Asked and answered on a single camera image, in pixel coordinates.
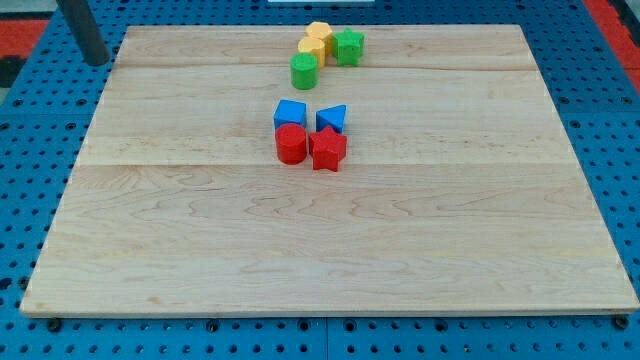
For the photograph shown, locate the green cylinder block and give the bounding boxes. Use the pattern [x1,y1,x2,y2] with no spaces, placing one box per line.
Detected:
[290,52,318,90]

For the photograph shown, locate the blue triangle block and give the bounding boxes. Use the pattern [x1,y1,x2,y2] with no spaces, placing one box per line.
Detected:
[316,104,347,134]

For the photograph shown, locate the red star block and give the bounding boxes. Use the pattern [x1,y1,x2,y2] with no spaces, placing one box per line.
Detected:
[309,126,347,172]

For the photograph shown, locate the yellow cylinder block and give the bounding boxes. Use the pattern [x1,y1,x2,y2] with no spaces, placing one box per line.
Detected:
[297,36,326,68]

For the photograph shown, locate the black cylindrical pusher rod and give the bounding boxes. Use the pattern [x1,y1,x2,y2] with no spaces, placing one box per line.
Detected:
[56,0,110,66]

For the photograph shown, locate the green star block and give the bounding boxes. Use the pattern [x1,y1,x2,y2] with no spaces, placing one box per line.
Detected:
[333,28,365,66]

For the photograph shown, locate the blue cube block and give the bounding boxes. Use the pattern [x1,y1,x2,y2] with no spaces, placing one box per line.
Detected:
[273,99,307,129]

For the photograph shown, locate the yellow hexagon block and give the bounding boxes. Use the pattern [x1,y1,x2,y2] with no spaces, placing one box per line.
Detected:
[305,21,333,56]

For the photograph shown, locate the wooden board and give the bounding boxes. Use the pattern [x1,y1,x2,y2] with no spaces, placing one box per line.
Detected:
[21,25,639,318]

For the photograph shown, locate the red cylinder block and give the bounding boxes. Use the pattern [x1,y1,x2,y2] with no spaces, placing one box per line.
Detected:
[275,123,307,165]

